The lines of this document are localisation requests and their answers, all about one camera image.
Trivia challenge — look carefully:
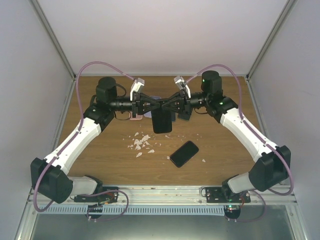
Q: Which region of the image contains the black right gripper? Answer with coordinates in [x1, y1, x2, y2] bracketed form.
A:
[161, 90, 210, 116]

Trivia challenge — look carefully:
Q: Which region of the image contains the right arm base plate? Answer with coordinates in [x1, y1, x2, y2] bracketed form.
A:
[199, 185, 252, 222]

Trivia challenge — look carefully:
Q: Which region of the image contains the grey slotted cable duct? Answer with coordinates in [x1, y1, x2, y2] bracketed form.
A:
[44, 204, 225, 216]

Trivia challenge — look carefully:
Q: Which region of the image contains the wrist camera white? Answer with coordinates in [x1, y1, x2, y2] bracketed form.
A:
[173, 76, 191, 99]
[130, 78, 145, 101]

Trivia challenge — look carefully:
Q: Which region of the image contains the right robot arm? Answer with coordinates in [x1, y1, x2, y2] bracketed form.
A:
[161, 70, 294, 203]

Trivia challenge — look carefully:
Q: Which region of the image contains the pink phone case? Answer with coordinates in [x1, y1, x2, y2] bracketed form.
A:
[129, 114, 143, 121]

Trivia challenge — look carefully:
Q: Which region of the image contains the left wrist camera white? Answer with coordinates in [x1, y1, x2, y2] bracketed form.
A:
[130, 78, 145, 101]

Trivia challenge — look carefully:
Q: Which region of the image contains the aluminium rail frame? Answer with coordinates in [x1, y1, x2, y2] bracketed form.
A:
[15, 185, 309, 240]

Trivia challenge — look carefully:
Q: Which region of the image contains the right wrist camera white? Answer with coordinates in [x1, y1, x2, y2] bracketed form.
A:
[173, 76, 191, 99]

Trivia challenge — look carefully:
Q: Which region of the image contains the lavender phone case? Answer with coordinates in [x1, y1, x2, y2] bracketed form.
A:
[143, 95, 161, 119]

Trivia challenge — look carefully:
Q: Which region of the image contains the black phone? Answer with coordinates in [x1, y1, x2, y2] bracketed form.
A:
[169, 140, 199, 168]
[151, 108, 172, 134]

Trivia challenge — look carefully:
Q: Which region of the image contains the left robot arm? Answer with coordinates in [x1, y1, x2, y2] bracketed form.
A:
[30, 77, 160, 204]

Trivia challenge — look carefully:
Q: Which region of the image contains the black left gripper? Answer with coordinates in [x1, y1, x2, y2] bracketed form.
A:
[110, 93, 161, 118]

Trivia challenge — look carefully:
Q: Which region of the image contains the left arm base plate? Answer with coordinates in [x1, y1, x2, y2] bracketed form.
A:
[69, 186, 120, 222]

